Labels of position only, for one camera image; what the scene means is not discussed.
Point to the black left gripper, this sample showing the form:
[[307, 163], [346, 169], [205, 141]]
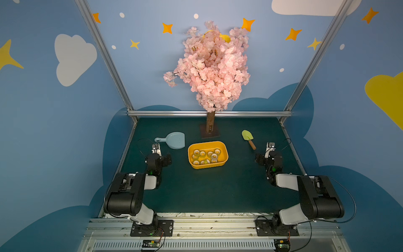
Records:
[[167, 160]]

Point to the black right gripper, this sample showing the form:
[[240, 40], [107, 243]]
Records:
[[260, 158]]

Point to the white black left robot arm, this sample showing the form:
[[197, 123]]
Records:
[[124, 197]]

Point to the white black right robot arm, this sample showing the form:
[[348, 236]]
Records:
[[318, 199]]

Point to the yellow plastic storage box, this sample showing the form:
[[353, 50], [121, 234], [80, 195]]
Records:
[[208, 146]]

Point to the light blue plastic dustpan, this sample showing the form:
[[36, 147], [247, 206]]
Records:
[[174, 140]]

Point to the left green circuit board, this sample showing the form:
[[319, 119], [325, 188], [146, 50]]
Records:
[[150, 244]]

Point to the green circuit board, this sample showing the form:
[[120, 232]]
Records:
[[150, 244], [281, 245]]

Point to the right green circuit board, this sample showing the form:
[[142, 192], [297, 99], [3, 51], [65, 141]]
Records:
[[281, 245]]

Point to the pink blossom artificial tree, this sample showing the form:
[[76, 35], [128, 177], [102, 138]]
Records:
[[215, 67]]

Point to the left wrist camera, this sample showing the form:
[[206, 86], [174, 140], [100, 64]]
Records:
[[156, 149]]

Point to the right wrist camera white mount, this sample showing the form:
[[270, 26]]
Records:
[[269, 147]]

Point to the green trowel wooden handle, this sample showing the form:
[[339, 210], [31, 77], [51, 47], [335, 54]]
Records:
[[249, 138]]

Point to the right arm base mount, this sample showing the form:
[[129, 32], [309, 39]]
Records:
[[266, 227]]

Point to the dark metal tree base plate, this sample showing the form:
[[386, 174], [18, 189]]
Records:
[[208, 132]]

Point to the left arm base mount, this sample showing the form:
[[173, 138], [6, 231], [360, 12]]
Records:
[[162, 228]]

